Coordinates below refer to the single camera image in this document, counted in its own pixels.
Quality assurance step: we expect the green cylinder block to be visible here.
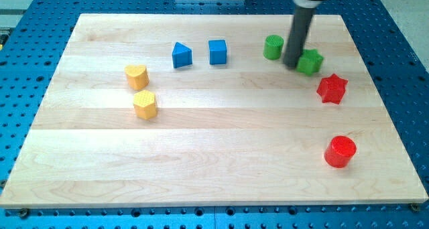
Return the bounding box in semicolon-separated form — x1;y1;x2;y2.
263;35;284;60

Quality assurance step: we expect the blue perforated metal table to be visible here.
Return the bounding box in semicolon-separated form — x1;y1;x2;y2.
1;0;428;229

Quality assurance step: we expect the blue cube block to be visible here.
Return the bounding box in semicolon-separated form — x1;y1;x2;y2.
208;40;227;65

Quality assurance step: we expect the red cylinder block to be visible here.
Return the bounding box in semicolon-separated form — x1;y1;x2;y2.
324;135;357;168

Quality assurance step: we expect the yellow hexagon block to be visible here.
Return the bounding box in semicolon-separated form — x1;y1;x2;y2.
133;90;158;120

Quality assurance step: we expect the yellow heart block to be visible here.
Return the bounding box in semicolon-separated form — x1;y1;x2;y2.
125;65;149;90

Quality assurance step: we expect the red star block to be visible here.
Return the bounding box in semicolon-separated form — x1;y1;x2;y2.
316;74;348;104

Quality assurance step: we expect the light wooden board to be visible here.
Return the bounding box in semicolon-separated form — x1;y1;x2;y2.
1;14;428;208

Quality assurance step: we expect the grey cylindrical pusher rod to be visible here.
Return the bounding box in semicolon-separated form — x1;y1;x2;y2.
284;0;322;68

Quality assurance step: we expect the blue triangular prism block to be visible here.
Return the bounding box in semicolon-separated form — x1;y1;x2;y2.
172;42;193;68

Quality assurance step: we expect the green star block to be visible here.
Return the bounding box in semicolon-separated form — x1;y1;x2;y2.
296;49;324;76

